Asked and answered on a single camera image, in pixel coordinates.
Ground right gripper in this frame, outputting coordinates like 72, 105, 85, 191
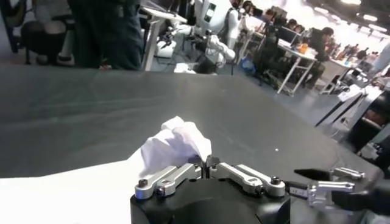
285, 166, 390, 217

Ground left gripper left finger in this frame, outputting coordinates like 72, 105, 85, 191
134, 163, 204, 200

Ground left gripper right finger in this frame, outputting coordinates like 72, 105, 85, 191
204, 155, 286, 198

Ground white t-shirt with pink print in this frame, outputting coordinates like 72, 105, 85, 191
0, 116, 213, 224

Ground white office desk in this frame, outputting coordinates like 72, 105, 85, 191
275, 39, 319, 97

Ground seated person in black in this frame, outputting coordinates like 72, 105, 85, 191
301, 26, 335, 89

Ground white standing desk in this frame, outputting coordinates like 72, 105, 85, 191
140, 6, 188, 72

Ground white humanoid robot with screen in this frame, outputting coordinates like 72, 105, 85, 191
155, 0, 241, 75

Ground standing person in black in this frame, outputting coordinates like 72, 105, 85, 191
66, 0, 144, 71

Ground black office chair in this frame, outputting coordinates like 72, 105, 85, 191
0, 0, 76, 66

